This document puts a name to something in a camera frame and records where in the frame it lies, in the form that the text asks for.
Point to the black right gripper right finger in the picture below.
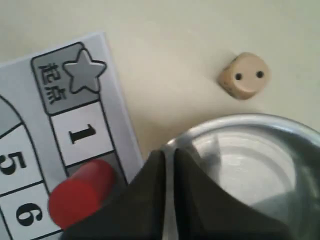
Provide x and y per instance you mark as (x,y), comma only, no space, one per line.
(204,211)

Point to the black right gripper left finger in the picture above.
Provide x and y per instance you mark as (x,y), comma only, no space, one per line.
(136,214)

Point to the red cylinder game piece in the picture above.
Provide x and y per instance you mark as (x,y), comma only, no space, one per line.
(81,194)

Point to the beige wooden die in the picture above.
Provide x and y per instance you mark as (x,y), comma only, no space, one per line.
(245,76)

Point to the round stainless steel bowl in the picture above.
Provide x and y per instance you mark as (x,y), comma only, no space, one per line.
(267,162)

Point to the printed paper game board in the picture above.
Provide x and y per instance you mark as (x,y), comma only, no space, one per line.
(59,109)

